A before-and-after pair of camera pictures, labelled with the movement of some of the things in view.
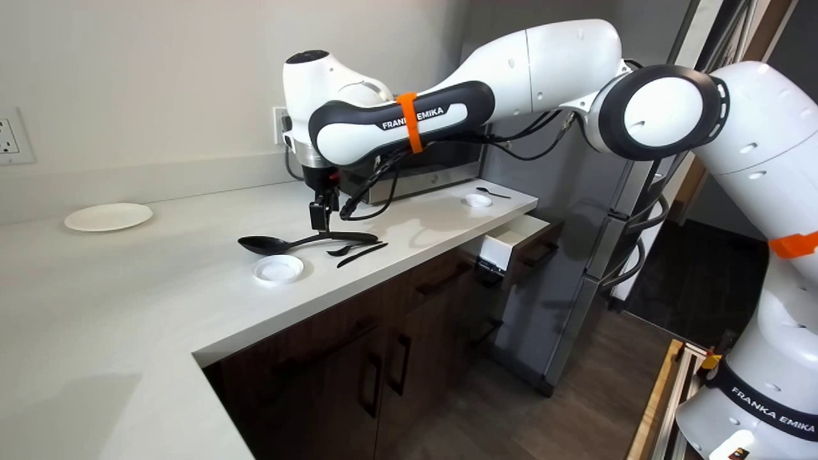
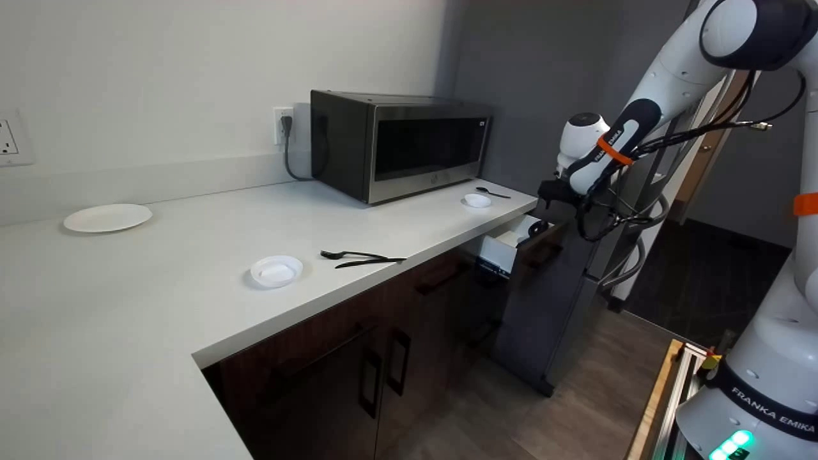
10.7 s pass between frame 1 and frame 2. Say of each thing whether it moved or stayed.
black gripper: moved
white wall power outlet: stayed
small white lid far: stayed
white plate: stayed
